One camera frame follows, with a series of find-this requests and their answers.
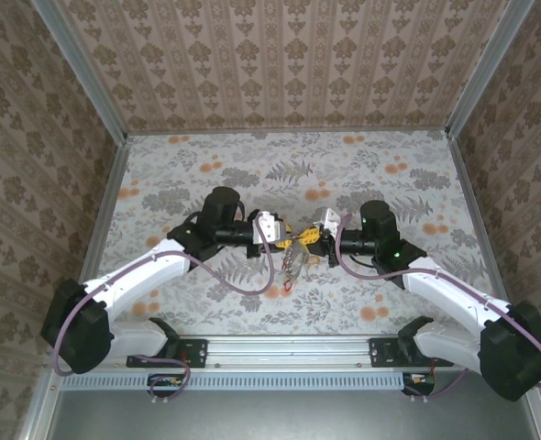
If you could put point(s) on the large oblong metal keyring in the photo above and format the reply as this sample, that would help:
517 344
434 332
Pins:
295 263

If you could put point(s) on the red plastic key tag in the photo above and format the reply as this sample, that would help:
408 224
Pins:
288 286

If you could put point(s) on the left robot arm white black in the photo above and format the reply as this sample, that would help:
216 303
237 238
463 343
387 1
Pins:
133 275

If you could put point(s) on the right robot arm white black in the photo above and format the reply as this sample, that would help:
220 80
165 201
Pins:
444 289

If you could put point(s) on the floral patterned table sheet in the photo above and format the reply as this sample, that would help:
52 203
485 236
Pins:
321 174

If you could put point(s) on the grey metal panel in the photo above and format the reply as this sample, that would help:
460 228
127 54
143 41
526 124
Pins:
289 417

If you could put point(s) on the aluminium rail under wallpaper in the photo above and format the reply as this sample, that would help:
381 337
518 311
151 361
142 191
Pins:
289 130

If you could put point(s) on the aluminium side rail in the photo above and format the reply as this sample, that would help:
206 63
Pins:
472 201
110 197

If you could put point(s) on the long aluminium base rail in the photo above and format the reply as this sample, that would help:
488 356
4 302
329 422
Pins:
289 350

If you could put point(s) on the aluminium corner post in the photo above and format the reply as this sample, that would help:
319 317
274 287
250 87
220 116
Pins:
486 73
82 73

